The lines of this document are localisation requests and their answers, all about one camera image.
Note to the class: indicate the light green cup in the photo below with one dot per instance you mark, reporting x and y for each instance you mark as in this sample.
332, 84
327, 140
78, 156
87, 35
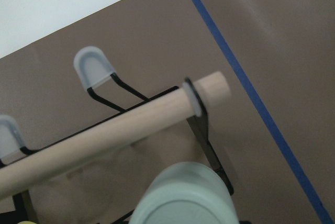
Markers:
186, 192

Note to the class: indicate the yellow-green cup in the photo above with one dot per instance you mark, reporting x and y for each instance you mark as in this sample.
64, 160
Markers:
26, 222

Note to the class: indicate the black wire cup rack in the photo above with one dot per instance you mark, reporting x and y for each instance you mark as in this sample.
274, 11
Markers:
137, 118

